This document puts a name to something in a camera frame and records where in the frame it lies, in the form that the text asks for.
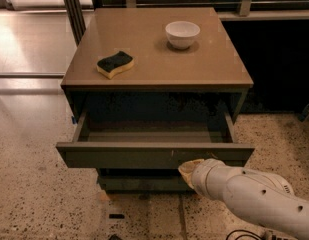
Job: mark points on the yellow foam padded gripper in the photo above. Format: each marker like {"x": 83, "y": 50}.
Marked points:
{"x": 201, "y": 174}

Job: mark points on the grey top drawer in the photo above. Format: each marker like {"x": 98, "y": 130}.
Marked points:
{"x": 152, "y": 145}

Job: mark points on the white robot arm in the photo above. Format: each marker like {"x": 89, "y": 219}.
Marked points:
{"x": 260, "y": 198}

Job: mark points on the brown drawer cabinet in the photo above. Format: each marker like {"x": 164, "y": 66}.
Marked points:
{"x": 165, "y": 84}

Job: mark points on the yellow green scrub sponge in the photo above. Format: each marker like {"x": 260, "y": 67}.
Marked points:
{"x": 115, "y": 64}

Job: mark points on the small grey floor object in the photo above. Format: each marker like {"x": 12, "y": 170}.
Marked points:
{"x": 304, "y": 114}

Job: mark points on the white ceramic bowl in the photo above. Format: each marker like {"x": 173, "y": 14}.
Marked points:
{"x": 181, "y": 34}

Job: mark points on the dark vertical metal post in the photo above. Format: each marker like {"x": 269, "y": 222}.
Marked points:
{"x": 76, "y": 19}

